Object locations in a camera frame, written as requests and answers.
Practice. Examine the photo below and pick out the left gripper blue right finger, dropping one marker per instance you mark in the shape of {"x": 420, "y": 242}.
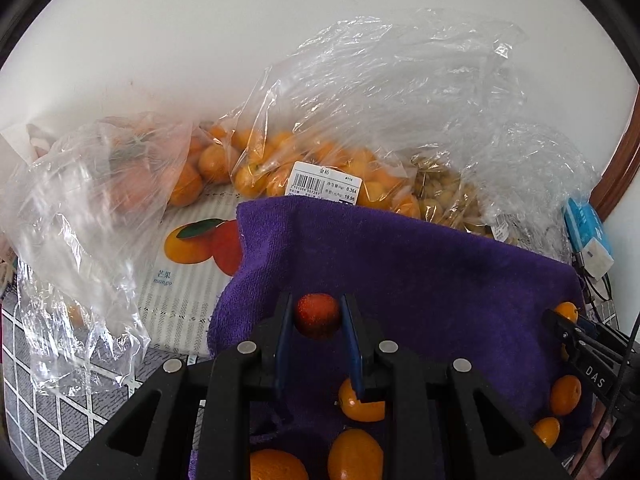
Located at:
{"x": 355, "y": 335}

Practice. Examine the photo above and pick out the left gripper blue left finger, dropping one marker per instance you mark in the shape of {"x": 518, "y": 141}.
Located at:
{"x": 283, "y": 320}

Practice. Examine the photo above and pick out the small red cherry tomato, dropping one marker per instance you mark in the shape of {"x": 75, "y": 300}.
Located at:
{"x": 317, "y": 316}

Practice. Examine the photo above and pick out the orange tangerine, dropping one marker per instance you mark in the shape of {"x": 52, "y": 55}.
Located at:
{"x": 355, "y": 455}
{"x": 567, "y": 310}
{"x": 356, "y": 410}
{"x": 565, "y": 395}

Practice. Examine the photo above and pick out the small orange with stem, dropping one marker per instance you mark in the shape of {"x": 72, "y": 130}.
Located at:
{"x": 547, "y": 430}

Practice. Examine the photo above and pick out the large orange mandarin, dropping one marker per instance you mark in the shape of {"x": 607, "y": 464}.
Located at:
{"x": 271, "y": 464}

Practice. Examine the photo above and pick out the clear bag of fruits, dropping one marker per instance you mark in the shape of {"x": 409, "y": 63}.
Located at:
{"x": 82, "y": 220}

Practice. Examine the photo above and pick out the purple towel-covered tray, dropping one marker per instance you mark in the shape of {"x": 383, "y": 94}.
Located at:
{"x": 455, "y": 344}

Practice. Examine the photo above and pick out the fruit picture placemat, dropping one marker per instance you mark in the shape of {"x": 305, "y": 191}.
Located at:
{"x": 184, "y": 283}

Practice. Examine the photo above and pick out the blue tissue pack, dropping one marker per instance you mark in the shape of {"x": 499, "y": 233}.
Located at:
{"x": 588, "y": 239}

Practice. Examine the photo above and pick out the bag of small kumquats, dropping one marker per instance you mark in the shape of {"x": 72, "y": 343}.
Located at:
{"x": 320, "y": 169}

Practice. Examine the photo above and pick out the large clear plastic bag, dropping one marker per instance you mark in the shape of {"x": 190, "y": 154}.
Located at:
{"x": 424, "y": 110}

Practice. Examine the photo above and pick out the grey checked tablecloth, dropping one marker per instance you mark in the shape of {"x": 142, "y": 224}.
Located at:
{"x": 45, "y": 432}

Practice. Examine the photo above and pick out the brown wooden door frame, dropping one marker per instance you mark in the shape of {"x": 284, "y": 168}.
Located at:
{"x": 621, "y": 170}

